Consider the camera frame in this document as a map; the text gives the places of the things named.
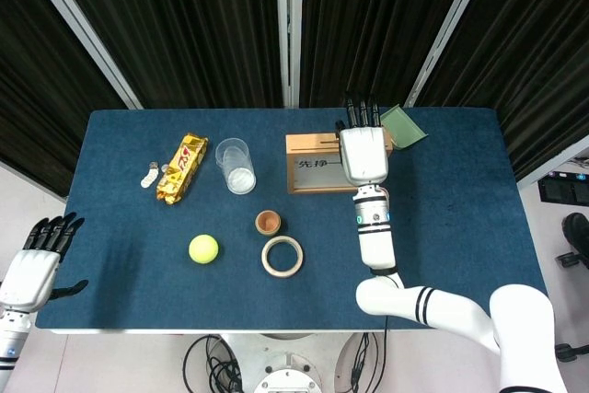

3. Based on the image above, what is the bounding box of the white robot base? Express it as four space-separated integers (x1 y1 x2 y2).
220 330 369 393

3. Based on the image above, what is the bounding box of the clear plastic cup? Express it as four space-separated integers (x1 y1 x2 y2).
214 137 258 195

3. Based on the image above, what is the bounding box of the dark pleated curtain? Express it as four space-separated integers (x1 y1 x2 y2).
413 0 589 182
43 0 284 110
0 0 133 199
298 0 478 110

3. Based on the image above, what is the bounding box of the green plastic tray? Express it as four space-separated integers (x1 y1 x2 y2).
379 106 430 152

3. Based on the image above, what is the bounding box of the yellow tennis ball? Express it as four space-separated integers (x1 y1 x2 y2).
188 234 220 266

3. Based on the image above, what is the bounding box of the white frame post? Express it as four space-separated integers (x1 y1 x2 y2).
13 0 144 110
274 0 304 110
515 133 589 191
403 0 499 110

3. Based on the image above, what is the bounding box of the black office chair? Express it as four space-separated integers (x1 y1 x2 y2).
554 211 589 271

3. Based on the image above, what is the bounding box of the black cable bundle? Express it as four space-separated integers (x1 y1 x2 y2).
348 330 392 393
183 333 244 393

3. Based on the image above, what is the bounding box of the black electronic device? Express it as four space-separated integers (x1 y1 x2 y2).
537 170 589 208

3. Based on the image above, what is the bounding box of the white tape roll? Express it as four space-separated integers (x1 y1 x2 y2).
260 235 305 280

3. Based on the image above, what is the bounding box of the golden snack packet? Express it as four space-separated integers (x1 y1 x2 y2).
156 133 209 206

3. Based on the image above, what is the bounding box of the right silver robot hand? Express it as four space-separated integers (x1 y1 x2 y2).
334 91 392 187

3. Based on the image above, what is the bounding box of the blue table cloth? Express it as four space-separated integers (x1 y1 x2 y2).
34 108 549 332

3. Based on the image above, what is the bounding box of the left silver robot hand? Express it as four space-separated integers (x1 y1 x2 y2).
0 212 89 315

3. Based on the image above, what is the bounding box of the wooden frame money box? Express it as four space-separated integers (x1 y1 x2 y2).
284 132 395 196

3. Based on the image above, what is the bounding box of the small green wooden cup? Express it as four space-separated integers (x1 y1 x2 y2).
254 210 283 236

